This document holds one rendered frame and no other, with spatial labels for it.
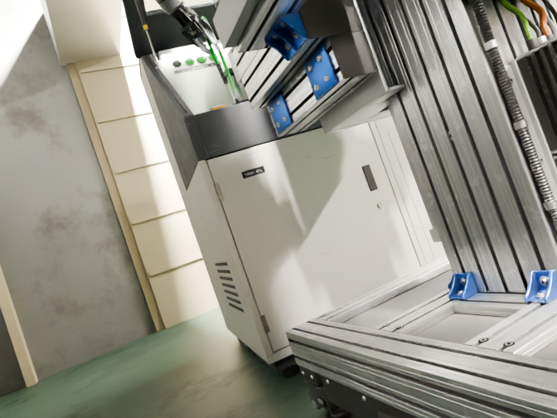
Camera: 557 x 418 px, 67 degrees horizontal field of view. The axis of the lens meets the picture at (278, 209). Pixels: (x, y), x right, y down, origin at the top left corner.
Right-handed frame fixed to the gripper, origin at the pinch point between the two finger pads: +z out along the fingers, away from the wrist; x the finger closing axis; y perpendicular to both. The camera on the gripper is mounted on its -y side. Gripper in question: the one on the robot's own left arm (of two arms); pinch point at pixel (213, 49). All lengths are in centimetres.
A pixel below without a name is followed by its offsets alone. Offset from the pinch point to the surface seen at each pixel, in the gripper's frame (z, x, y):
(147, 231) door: 107, -166, -105
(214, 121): 9.3, -9.3, 33.7
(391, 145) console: 62, 35, 33
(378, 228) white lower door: 72, 15, 57
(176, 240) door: 128, -154, -103
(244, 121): 16.8, -1.6, 32.4
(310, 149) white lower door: 39, 11, 37
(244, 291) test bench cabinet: 45, -30, 76
